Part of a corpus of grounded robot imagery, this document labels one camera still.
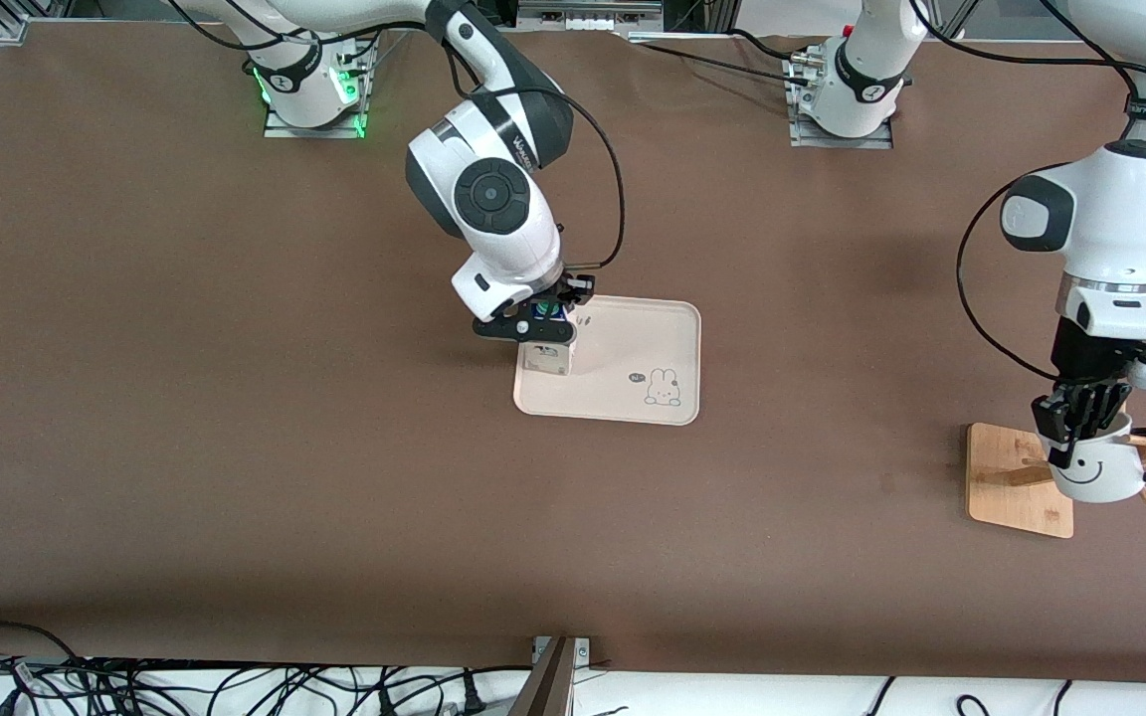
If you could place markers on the aluminium left arm base plate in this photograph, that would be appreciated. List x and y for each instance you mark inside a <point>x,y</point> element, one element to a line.
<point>802,137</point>

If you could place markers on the blue milk carton green cap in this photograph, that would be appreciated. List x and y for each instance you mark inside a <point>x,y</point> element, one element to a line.
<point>545,360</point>

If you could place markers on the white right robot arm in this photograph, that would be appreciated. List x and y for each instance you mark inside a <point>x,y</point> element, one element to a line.
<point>488,199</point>

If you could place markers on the white tray with bear print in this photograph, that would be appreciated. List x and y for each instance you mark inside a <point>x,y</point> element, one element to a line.
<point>613,388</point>

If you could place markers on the aluminium right arm base plate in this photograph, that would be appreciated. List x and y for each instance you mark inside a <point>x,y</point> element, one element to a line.
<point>334,129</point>

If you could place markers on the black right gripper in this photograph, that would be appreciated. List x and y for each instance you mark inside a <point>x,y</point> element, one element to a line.
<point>567,291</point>

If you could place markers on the wooden mug stand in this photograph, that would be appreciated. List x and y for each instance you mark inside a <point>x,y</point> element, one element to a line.
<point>1011,497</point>

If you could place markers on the grey metal camera post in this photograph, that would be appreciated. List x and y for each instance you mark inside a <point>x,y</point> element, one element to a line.
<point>545,686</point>

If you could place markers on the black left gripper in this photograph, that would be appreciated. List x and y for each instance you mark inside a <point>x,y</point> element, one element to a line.
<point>1083,360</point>

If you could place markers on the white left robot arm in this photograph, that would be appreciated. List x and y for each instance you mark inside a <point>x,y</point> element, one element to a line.
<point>1120,219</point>

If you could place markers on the small metal post bracket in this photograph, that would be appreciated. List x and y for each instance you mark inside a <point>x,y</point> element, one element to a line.
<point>583,649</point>

